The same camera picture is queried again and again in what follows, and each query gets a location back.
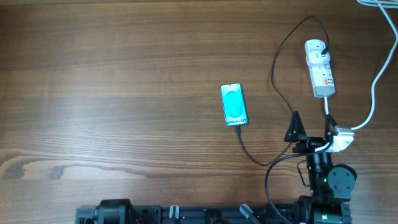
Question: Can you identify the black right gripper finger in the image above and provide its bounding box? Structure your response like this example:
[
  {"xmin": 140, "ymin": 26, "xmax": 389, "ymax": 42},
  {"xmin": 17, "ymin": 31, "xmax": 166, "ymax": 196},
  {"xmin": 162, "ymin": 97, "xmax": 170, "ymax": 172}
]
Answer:
[
  {"xmin": 284, "ymin": 111, "xmax": 306, "ymax": 142},
  {"xmin": 325, "ymin": 114, "xmax": 337, "ymax": 139}
]

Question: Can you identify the smartphone with teal screen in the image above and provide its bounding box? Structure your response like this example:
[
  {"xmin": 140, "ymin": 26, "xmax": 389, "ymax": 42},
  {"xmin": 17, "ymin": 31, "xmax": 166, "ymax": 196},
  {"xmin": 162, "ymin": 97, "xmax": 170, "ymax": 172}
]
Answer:
[{"xmin": 220, "ymin": 83, "xmax": 248, "ymax": 126}]

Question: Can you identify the black USB charging cable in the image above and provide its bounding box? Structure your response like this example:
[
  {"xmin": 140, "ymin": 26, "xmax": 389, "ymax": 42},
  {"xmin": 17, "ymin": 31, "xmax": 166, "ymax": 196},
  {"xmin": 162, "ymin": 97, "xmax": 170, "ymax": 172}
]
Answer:
[{"xmin": 234, "ymin": 16, "xmax": 330, "ymax": 167}]

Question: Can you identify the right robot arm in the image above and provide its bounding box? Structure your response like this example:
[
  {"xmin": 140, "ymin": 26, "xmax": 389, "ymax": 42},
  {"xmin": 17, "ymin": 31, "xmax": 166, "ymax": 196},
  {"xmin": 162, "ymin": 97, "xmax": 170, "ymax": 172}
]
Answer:
[{"xmin": 284, "ymin": 111, "xmax": 357, "ymax": 224}]

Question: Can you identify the white USB charger plug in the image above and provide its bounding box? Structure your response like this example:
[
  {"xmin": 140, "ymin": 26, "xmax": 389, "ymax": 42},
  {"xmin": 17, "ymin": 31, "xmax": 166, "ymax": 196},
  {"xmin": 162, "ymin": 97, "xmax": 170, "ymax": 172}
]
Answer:
[{"xmin": 306, "ymin": 50, "xmax": 330, "ymax": 67}]

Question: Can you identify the white power strip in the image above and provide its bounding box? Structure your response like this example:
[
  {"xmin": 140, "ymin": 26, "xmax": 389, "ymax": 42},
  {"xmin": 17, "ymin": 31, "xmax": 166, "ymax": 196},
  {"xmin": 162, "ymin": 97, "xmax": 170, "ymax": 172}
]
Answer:
[{"xmin": 305, "ymin": 39, "xmax": 335, "ymax": 98}]

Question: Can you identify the white power strip cord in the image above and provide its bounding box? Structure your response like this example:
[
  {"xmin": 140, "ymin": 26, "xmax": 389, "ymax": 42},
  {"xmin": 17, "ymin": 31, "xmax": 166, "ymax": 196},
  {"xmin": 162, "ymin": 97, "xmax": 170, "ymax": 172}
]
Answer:
[{"xmin": 323, "ymin": 0, "xmax": 398, "ymax": 131}]

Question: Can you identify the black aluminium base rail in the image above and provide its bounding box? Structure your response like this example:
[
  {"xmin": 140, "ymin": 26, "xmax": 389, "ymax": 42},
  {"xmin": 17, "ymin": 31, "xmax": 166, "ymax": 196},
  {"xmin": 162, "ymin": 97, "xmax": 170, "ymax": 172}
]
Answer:
[{"xmin": 75, "ymin": 204, "xmax": 353, "ymax": 224}]

